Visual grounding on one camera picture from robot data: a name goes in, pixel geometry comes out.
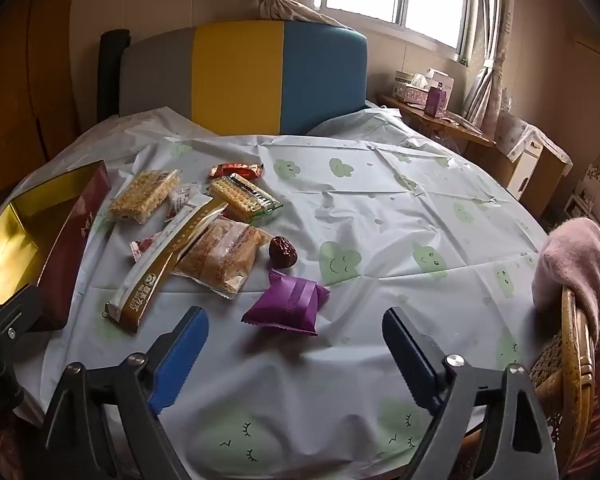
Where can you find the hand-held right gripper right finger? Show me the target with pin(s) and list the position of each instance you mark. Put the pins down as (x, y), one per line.
(411, 360)

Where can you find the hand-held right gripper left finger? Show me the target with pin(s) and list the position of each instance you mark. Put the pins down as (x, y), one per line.
(180, 360)

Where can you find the red gift box gold interior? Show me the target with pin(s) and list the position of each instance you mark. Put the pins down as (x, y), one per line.
(10, 240)

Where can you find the long white gold snack packet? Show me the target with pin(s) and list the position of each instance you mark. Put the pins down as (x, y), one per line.
(160, 265)

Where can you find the clear bread packet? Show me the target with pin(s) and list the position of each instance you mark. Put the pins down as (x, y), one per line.
(220, 255)

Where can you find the small red white snack packet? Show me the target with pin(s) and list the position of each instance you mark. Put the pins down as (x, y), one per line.
(142, 247)

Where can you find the purple snack packet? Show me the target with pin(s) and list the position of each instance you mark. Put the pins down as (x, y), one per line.
(287, 305)

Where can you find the dried red date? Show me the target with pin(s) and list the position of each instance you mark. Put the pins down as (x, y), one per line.
(282, 251)

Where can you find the small white red candy packet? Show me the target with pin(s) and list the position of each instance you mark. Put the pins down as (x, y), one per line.
(180, 202)

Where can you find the yellow millet crisp packet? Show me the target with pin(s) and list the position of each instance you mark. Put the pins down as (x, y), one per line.
(142, 197)

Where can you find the cracker packet green black wrapper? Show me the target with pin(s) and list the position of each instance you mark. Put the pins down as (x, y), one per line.
(240, 197)

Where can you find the small red foil snack packet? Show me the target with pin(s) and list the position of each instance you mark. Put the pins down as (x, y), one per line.
(237, 170)

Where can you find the white green cloud tablecloth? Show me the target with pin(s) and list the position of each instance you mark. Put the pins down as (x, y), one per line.
(380, 210)

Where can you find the rattan chair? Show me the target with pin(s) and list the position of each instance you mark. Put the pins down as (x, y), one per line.
(577, 350)

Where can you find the pink towel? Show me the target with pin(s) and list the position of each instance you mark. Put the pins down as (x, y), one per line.
(575, 265)

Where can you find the white brown cabinet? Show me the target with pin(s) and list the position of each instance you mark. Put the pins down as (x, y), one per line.
(530, 165)

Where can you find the wooden side table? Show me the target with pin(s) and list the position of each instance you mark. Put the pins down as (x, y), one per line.
(455, 130)

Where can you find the small purple box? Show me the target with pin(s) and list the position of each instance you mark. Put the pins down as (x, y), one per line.
(435, 102)

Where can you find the wooden wardrobe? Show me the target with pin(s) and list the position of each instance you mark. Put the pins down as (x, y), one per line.
(25, 60)

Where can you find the floral tissue box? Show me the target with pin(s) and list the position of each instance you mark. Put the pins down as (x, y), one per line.
(410, 91)

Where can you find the white box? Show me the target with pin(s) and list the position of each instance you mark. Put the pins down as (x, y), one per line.
(442, 79)

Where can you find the grey yellow blue headboard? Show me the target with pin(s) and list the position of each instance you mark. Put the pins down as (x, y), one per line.
(240, 75)

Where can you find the beige dotted curtain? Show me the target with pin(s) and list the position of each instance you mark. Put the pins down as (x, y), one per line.
(495, 35)

